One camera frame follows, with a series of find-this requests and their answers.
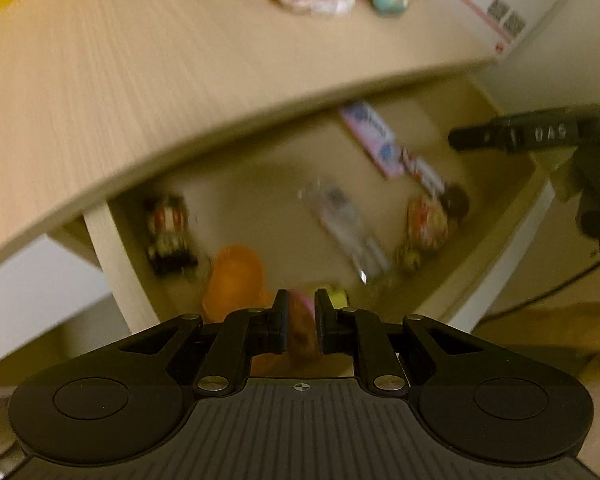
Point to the pink box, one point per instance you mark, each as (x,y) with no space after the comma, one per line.
(375,135)

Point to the light wooden drawer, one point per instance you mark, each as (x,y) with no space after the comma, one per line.
(260,185)

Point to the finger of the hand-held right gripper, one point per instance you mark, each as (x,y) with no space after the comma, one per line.
(510,135)

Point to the red white packet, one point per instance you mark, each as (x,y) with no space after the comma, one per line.
(420,167)

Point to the dark round toy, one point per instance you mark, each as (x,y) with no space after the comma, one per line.
(457,200)

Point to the long clear plastic packet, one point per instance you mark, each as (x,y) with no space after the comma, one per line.
(345,225)

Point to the yellow toy with pink frill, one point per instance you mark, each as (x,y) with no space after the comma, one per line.
(300,330)

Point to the round red yellow toy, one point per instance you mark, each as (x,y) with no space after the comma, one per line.
(427,220)

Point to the dark-haired red white figurine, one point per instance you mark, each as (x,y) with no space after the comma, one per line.
(167,220)

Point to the orange toy piece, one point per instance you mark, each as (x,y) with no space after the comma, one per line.
(232,280)

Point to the small yellow-green ball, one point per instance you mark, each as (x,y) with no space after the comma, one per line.
(410,259)

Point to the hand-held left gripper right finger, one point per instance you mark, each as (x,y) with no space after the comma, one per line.
(321,322)

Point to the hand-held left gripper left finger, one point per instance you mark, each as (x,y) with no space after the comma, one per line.
(281,322)

